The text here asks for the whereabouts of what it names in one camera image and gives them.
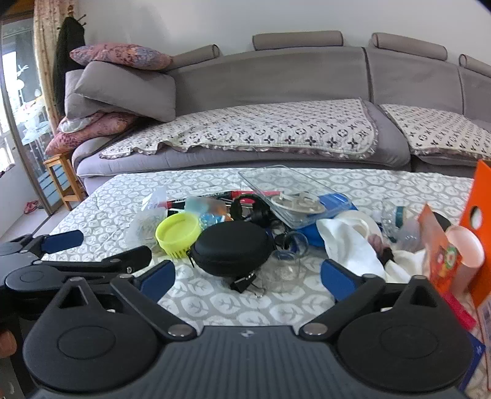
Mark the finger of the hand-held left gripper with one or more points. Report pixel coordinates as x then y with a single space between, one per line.
61 241
115 259

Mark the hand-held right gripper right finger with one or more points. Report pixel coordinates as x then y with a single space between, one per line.
337 277

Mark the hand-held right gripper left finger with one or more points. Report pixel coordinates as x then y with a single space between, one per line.
159 278

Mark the clear plastic bag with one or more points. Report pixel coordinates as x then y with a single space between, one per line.
144 222

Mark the glass jar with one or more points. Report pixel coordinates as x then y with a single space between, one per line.
285 266

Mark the black oval zip case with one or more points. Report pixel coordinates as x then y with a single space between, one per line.
230 245

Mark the orange cardboard box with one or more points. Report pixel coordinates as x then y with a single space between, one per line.
481 192

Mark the person's left hand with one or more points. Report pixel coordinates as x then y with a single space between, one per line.
7 344

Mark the white cloth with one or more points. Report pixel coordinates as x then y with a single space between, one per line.
345 249

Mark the red slippers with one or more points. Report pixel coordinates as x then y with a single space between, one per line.
30 207

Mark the white tape roll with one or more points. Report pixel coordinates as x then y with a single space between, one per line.
358 223

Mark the grey patterned table cloth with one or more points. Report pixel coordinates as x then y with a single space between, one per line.
214 303

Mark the blue package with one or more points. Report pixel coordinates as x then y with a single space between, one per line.
333 201

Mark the wooden stool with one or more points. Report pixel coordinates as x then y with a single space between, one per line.
61 165

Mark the clear plastic wrapper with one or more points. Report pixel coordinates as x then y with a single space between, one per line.
399 224

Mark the clear plastic disc lid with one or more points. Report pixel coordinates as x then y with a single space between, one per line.
295 203

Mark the red marker pen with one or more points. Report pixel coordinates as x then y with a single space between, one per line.
214 195

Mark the orange snack packet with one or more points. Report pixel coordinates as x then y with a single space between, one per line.
437 253

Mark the pink floral pillow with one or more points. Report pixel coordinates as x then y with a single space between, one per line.
96 128
122 55

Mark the clear plastic box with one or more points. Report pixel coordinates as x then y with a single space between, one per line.
268 180

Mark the white pillow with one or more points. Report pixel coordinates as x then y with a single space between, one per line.
76 123

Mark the pink cup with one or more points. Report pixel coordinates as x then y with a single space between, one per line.
466 249

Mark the glass sliding door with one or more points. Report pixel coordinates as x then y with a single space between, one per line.
19 115

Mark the grey cushion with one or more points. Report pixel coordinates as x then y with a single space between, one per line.
126 90
75 99

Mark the blue packet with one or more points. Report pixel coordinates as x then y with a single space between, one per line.
475 356

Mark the patterned sofa seat cover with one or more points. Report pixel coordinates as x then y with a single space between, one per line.
249 126
441 130

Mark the dark hanging coat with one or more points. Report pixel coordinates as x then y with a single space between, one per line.
69 57

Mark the floral curtain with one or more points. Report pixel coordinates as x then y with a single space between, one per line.
44 57

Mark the grey sofa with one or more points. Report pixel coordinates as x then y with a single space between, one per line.
268 76

